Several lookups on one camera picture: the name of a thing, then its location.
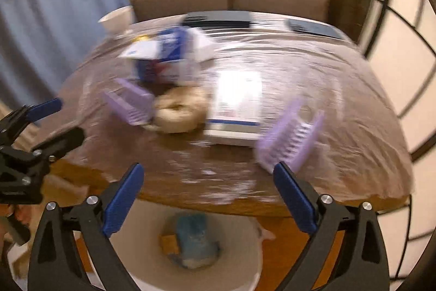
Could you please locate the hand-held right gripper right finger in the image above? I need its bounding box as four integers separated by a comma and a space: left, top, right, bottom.
273, 161, 389, 291

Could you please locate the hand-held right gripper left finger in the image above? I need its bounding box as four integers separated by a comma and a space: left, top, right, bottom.
27, 162, 145, 291

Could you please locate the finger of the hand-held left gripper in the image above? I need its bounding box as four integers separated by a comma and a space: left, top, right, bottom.
0, 98, 63, 142
31, 126, 85, 164

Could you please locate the white trash bin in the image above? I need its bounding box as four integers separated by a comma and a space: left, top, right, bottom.
109, 200, 264, 291

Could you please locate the white printed cardboard box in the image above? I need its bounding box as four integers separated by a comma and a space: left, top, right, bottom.
204, 71, 264, 146

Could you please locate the blue white carton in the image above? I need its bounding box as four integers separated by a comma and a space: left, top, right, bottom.
119, 27, 215, 85

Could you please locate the round wooden table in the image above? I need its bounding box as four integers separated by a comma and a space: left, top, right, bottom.
49, 13, 416, 220

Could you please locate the purple ribbed plastic tray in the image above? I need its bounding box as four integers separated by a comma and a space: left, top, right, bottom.
104, 78, 155, 126
255, 100, 326, 174

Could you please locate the brown cardboard piece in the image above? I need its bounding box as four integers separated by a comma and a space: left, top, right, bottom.
160, 233, 181, 256

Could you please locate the blue curtain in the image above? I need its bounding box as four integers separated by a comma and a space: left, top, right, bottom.
0, 0, 132, 128

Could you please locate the tan doughnut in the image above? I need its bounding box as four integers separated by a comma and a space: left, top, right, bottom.
152, 86, 210, 134

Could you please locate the white chair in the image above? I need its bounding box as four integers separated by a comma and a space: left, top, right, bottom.
98, 5, 135, 39

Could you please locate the clear plastic table cover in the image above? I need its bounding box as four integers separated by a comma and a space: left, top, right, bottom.
56, 13, 416, 206

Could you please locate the dark flat tablet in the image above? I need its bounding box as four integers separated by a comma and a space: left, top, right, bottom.
288, 18, 344, 39

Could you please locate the black grid paper screen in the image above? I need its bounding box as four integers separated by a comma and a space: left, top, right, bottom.
361, 0, 436, 281

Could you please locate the black keyboard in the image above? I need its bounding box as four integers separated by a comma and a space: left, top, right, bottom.
182, 11, 253, 28

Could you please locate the brown sofa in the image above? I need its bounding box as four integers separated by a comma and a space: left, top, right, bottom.
131, 0, 330, 24

